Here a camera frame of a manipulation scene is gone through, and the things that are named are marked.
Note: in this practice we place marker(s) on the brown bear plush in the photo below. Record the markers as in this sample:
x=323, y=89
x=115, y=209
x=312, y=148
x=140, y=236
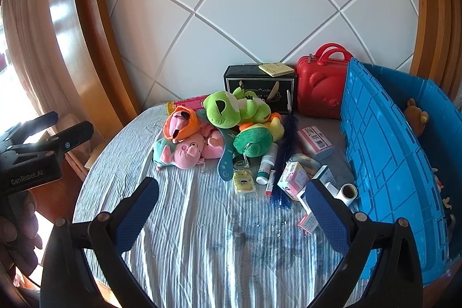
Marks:
x=417, y=116

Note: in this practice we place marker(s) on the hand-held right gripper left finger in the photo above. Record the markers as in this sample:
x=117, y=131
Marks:
x=139, y=214

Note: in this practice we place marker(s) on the pink and white box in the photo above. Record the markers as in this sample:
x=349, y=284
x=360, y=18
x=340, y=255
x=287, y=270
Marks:
x=294, y=181

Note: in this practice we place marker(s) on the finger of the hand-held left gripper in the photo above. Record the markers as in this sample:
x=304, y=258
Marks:
x=74, y=134
x=36, y=122

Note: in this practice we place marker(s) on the orange hooded plush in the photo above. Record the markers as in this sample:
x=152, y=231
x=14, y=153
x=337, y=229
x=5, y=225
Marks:
x=180, y=122

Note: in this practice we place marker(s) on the small pink box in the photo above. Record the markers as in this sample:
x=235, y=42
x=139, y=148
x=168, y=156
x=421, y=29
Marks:
x=308, y=223

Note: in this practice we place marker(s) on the small yellow pouch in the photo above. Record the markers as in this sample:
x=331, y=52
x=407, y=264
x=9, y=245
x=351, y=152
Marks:
x=244, y=182

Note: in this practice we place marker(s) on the green and yellow plush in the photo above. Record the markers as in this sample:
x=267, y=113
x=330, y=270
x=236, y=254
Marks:
x=254, y=140

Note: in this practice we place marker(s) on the small red tube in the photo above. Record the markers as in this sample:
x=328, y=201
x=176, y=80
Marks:
x=270, y=182

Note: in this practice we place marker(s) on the white and blue box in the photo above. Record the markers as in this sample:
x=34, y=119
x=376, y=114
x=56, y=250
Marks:
x=324, y=176

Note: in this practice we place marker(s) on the red bear-face suitcase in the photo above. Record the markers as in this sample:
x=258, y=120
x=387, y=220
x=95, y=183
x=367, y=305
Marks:
x=319, y=88

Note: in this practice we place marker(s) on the blue plastic storage crate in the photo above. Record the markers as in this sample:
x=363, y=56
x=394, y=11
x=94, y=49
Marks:
x=379, y=149

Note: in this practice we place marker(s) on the yellow notepad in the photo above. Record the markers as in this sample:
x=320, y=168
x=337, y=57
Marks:
x=276, y=68

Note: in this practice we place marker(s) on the crumpled clear packet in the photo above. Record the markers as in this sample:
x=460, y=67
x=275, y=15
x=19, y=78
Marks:
x=303, y=160

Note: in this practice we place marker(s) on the pink pig plush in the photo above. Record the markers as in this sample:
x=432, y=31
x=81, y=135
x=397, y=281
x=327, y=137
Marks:
x=187, y=153

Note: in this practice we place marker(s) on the blue feather duster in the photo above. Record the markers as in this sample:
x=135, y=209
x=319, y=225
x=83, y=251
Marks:
x=287, y=142

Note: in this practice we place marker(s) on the pink cylindrical can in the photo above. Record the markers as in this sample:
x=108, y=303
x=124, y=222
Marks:
x=182, y=105

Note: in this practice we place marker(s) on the wooden headboard frame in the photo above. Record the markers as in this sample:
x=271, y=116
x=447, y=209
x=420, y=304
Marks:
x=433, y=23
x=97, y=41

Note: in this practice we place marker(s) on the beige curtain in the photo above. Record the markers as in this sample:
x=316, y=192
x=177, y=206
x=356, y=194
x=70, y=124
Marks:
x=14, y=51

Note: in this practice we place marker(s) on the teal hooded pig plush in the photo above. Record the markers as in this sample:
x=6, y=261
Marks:
x=159, y=153

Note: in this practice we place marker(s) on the person's left hand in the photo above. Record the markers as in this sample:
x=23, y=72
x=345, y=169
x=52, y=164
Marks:
x=23, y=243

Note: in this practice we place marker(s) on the white tape roll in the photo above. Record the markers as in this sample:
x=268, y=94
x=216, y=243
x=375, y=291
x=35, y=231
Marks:
x=347, y=194

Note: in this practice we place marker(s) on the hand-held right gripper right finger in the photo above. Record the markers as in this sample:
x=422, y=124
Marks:
x=326, y=217

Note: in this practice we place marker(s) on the black gift box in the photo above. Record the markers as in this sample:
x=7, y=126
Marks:
x=252, y=80

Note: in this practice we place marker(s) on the green frog plush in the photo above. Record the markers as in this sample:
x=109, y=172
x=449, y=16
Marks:
x=223, y=109

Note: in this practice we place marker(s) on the long blue plastic paddle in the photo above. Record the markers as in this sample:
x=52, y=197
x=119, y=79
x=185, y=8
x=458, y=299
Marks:
x=226, y=163

